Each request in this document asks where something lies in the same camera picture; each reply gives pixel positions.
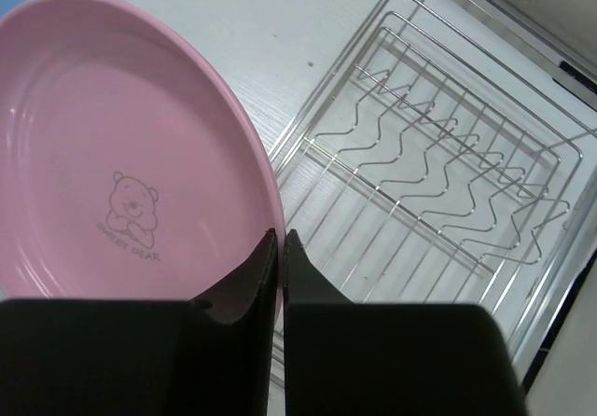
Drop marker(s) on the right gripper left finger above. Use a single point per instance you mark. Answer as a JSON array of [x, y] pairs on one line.
[[209, 355]]

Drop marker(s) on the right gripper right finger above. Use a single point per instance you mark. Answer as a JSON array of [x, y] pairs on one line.
[[343, 358]]

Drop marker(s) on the pink plate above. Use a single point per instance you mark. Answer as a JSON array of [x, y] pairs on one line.
[[129, 169]]

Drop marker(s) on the metal wire dish rack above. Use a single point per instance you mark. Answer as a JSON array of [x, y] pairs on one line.
[[443, 159]]

